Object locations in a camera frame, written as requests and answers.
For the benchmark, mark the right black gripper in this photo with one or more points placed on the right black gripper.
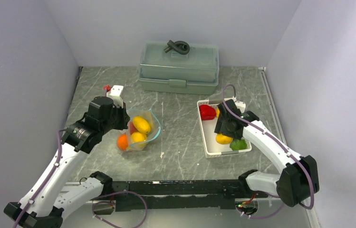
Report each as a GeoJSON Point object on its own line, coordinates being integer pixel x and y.
{"type": "Point", "coordinates": [220, 128]}

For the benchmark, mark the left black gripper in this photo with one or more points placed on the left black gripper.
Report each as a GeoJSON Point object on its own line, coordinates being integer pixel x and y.
{"type": "Point", "coordinates": [125, 118]}

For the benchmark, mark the white perforated plastic basket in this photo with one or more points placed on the white perforated plastic basket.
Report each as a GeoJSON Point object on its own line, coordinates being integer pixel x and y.
{"type": "Point", "coordinates": [211, 147]}

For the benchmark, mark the orange tangerine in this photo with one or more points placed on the orange tangerine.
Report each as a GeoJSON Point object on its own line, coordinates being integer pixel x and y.
{"type": "Point", "coordinates": [122, 142]}

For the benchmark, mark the small yellow fruit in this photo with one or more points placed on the small yellow fruit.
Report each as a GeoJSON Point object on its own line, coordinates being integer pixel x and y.
{"type": "Point", "coordinates": [141, 125]}

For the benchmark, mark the yellow apple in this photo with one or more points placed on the yellow apple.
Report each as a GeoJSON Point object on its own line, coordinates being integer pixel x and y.
{"type": "Point", "coordinates": [138, 137]}

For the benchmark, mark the clear zip top bag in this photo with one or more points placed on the clear zip top bag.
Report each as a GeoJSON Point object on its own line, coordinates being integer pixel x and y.
{"type": "Point", "coordinates": [149, 116]}

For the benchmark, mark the pink peach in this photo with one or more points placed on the pink peach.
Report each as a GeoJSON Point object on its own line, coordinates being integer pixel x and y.
{"type": "Point", "coordinates": [132, 128]}

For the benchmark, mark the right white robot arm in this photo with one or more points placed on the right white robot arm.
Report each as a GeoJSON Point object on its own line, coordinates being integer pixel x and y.
{"type": "Point", "coordinates": [297, 181]}

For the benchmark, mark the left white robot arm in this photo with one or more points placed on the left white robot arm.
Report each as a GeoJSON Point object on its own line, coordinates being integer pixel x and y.
{"type": "Point", "coordinates": [42, 206]}

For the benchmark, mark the red bell pepper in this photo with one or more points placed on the red bell pepper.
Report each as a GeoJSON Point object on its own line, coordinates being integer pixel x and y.
{"type": "Point", "coordinates": [207, 112]}

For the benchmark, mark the green plastic storage box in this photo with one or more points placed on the green plastic storage box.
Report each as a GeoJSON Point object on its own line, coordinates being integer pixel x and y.
{"type": "Point", "coordinates": [162, 69]}

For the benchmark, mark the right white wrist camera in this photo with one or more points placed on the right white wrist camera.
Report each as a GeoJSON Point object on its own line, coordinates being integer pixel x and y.
{"type": "Point", "coordinates": [240, 105]}

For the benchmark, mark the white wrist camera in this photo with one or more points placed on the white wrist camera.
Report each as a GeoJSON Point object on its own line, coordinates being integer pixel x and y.
{"type": "Point", "coordinates": [115, 93]}
{"type": "Point", "coordinates": [240, 105]}

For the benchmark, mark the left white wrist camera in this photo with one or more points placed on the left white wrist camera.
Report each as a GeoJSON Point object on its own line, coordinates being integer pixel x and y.
{"type": "Point", "coordinates": [115, 93]}

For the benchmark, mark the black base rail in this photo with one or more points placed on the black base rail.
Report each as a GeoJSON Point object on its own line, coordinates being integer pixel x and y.
{"type": "Point", "coordinates": [178, 194]}

